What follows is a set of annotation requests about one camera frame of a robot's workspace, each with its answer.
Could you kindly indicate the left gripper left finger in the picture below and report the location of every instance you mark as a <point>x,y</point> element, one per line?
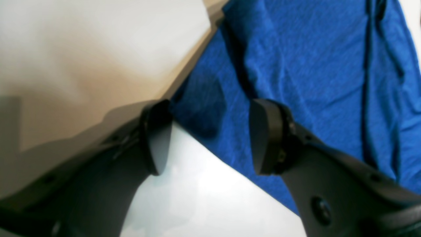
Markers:
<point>90,195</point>

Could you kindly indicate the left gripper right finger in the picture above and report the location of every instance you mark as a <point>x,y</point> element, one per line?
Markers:
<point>336,194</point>

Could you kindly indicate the dark blue t-shirt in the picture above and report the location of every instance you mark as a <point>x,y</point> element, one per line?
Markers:
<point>347,69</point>

